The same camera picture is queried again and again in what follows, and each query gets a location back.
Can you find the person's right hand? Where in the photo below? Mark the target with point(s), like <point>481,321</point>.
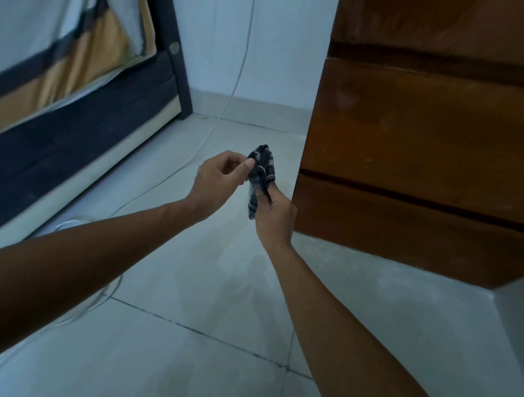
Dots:
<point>275,221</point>

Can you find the person's left hand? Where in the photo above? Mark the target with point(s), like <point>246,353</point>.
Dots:
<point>213,180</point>

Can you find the person's left thumb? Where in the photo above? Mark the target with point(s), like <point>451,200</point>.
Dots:
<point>242,169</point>

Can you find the person's right fingers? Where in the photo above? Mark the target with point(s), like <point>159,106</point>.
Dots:
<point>268,195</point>

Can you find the dark patterned cloth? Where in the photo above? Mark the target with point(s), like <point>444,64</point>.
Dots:
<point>260,171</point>

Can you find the person's right forearm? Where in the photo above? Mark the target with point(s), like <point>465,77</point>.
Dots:
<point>335,323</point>

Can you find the person's left forearm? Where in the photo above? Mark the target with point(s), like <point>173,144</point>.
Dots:
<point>86,266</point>

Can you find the brown wooden cabinet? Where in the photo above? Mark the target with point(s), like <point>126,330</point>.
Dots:
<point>417,135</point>

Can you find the orange and white bed sheet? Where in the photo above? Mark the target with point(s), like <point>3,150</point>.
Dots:
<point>69,53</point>

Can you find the dark bed frame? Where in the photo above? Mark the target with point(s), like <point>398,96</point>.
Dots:
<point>86,122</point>

